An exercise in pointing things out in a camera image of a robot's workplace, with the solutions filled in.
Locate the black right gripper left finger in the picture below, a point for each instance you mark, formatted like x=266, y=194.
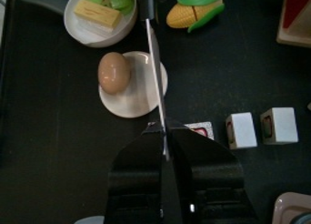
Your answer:
x=133, y=188

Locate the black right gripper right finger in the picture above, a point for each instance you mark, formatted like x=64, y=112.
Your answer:
x=209, y=188

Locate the grey blue bowl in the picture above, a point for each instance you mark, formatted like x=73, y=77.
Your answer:
x=90, y=220

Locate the white round plate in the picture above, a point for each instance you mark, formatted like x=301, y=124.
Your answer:
x=137, y=100

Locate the yellow green toy corn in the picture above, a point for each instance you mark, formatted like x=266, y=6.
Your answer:
x=181, y=16

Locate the yellow white nigiri toy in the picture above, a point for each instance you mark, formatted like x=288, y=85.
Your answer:
x=96, y=13

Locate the red wooden box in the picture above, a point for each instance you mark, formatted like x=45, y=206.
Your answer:
x=297, y=9

